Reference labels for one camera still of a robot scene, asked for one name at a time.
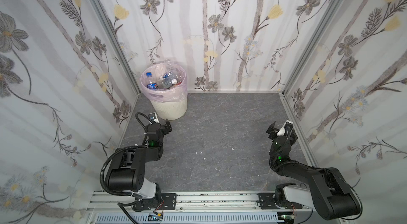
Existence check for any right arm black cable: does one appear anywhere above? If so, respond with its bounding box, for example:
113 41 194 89
336 176 364 221

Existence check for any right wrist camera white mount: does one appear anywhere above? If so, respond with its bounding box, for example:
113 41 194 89
277 120 294 137

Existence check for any left aluminium corner post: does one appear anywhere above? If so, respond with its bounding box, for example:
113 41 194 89
90 0 141 96

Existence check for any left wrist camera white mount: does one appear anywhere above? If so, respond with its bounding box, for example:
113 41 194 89
148 112 159 123

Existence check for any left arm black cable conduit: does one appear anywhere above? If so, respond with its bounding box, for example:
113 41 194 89
99 112 150 196

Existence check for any clear ribbed bottle white cap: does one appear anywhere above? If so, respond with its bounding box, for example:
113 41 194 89
157 77 178 89

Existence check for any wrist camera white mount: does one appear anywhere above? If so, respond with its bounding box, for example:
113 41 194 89
277 120 294 137
148 112 159 123

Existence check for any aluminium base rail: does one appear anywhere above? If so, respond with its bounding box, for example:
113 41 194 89
85 191 319 217

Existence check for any pink bin liner bag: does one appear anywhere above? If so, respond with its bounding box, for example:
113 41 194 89
140 60 188 102

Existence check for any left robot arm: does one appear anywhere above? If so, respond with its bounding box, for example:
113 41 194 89
99 120 172 211

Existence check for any white slotted cable duct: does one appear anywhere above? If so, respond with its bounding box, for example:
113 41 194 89
94 212 284 224

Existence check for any cream waste bin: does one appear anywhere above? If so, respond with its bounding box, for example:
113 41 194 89
151 99 188 121

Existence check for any Pepsi blue label bottle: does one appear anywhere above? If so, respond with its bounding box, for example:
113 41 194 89
146 72 159 90

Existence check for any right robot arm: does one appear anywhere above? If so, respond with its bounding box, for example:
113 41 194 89
267 121 363 220

